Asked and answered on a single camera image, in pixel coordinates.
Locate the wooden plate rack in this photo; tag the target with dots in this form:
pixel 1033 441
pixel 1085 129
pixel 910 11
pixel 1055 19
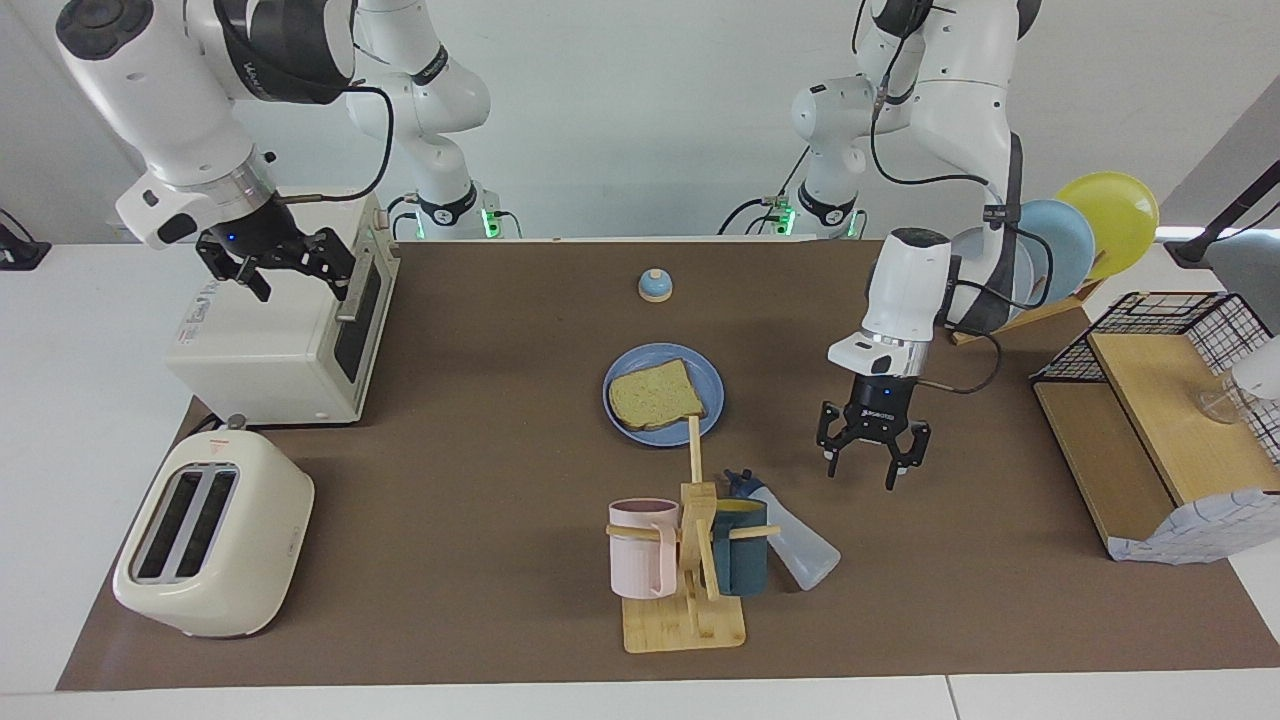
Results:
pixel 1060 305

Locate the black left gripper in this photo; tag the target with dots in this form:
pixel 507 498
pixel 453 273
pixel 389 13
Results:
pixel 880 410

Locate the pale grey plate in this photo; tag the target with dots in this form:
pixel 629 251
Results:
pixel 975 270

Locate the white toaster oven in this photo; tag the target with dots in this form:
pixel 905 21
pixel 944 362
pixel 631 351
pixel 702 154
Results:
pixel 270 360

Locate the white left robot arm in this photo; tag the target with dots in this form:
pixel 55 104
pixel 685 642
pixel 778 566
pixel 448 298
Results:
pixel 905 290

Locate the wooden shelf unit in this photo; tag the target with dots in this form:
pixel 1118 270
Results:
pixel 1150 420

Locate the clear glass cup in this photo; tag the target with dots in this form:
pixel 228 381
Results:
pixel 1222 405

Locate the cream two-slot toaster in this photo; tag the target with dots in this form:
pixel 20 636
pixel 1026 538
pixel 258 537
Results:
pixel 250 540

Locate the yellow plate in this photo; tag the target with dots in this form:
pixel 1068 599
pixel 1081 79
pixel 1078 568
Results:
pixel 1120 215

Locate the white rounded container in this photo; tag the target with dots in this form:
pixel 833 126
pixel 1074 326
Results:
pixel 1260 370

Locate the black camera stand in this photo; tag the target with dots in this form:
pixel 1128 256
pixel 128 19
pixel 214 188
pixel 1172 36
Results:
pixel 1225 215

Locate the brown table mat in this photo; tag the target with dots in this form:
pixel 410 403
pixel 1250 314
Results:
pixel 500 500

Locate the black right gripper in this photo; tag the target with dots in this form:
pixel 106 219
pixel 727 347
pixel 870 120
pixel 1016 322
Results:
pixel 265 240

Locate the wooden mug tree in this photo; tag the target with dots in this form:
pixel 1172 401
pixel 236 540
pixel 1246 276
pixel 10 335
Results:
pixel 685 625

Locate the marble pattern paper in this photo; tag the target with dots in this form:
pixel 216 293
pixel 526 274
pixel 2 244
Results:
pixel 1200 530

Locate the slice of toast bread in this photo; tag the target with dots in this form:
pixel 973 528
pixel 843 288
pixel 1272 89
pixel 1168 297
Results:
pixel 655 395

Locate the dark teal mug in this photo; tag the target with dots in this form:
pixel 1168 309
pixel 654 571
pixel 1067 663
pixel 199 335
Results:
pixel 745 560

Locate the pink mug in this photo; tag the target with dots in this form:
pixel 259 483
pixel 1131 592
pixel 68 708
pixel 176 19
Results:
pixel 640 560

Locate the black desk clamp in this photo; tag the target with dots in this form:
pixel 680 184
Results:
pixel 20 250

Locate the blue round plate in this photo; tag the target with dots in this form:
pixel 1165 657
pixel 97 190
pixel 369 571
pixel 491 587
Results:
pixel 712 385

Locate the translucent squeeze bottle blue cap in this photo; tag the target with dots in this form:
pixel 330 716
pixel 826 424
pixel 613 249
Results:
pixel 800 545

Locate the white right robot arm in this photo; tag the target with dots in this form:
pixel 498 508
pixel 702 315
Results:
pixel 150 90

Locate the light blue plate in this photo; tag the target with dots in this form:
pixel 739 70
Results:
pixel 1070 245

